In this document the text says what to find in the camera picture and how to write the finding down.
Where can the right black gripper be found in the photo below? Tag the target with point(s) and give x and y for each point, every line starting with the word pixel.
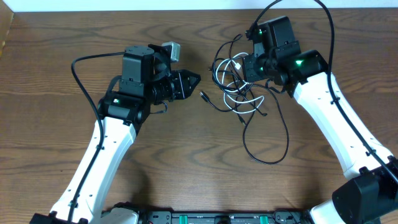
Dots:
pixel 250 75

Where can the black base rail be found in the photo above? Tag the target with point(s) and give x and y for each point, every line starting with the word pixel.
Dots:
pixel 151 214

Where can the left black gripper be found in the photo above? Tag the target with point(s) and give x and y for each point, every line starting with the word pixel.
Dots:
pixel 185 89

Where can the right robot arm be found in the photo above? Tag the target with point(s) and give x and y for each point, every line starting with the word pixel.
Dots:
pixel 370 169

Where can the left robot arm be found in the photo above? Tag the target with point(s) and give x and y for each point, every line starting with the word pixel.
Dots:
pixel 147 79

